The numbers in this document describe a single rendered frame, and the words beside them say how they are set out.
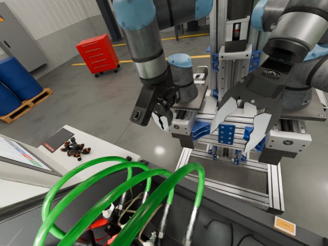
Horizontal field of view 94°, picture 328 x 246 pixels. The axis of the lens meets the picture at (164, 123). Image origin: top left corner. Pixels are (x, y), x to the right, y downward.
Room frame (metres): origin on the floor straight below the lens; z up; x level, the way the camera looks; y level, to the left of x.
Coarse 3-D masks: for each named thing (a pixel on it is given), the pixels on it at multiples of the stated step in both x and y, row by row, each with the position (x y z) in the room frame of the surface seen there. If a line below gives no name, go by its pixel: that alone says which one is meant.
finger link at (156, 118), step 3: (153, 114) 0.37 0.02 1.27; (156, 114) 0.36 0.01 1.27; (159, 114) 0.36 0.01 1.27; (153, 117) 0.37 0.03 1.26; (156, 117) 0.36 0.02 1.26; (159, 117) 0.36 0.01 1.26; (156, 120) 0.37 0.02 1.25; (159, 120) 0.36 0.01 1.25; (159, 123) 0.36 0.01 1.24; (162, 123) 0.36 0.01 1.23; (159, 126) 0.36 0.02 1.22; (162, 126) 0.36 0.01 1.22; (162, 129) 0.36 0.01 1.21
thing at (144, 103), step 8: (144, 88) 0.35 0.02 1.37; (152, 88) 0.34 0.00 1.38; (160, 88) 0.34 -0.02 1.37; (144, 96) 0.33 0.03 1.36; (152, 96) 0.32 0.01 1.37; (136, 104) 0.33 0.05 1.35; (144, 104) 0.31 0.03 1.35; (152, 104) 0.31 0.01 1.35; (136, 112) 0.31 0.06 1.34; (144, 112) 0.30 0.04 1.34; (136, 120) 0.29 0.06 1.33; (144, 120) 0.28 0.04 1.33
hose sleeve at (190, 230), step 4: (192, 208) 0.12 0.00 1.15; (196, 208) 0.12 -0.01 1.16; (192, 212) 0.12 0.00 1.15; (196, 212) 0.11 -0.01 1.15; (192, 216) 0.11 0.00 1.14; (196, 216) 0.11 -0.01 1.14; (192, 220) 0.10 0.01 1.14; (196, 220) 0.10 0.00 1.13; (188, 224) 0.10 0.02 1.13; (192, 224) 0.10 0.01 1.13; (188, 228) 0.09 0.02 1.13; (192, 228) 0.09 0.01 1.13; (188, 232) 0.09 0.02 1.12; (192, 232) 0.08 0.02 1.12; (184, 236) 0.08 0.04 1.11; (188, 236) 0.08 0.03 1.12
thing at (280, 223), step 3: (279, 219) 0.08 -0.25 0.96; (276, 222) 0.07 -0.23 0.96; (279, 222) 0.07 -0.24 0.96; (282, 222) 0.07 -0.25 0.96; (285, 222) 0.07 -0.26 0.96; (279, 225) 0.06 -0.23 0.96; (282, 225) 0.06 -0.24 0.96; (285, 225) 0.06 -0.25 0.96; (288, 225) 0.06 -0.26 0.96; (291, 225) 0.05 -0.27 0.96; (279, 228) 0.06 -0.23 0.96; (285, 228) 0.05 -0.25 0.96; (288, 228) 0.05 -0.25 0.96; (291, 228) 0.05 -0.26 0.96; (285, 231) 0.05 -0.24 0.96; (291, 231) 0.04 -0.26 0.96; (291, 234) 0.04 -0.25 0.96
